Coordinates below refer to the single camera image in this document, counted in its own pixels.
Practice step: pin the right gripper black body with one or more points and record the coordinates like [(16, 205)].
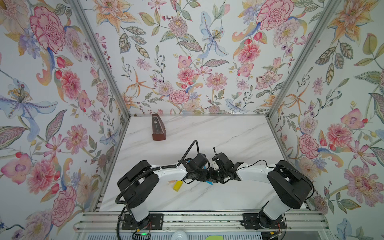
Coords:
[(216, 175)]

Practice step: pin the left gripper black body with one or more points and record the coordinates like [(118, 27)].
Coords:
[(200, 175)]

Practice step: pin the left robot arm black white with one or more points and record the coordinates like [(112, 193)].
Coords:
[(138, 183)]

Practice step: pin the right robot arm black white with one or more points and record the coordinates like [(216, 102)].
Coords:
[(291, 187)]

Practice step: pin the yellow block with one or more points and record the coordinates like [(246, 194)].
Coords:
[(177, 186)]

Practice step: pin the brown wooden metronome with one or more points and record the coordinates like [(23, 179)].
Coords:
[(159, 130)]

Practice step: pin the green object at edge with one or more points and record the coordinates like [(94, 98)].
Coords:
[(215, 237)]

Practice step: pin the white round object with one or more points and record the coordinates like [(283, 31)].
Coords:
[(179, 235)]

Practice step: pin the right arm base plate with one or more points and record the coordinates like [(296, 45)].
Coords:
[(255, 221)]

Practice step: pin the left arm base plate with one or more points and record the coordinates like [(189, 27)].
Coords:
[(151, 222)]

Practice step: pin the aluminium front rail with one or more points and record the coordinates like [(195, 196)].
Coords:
[(227, 221)]

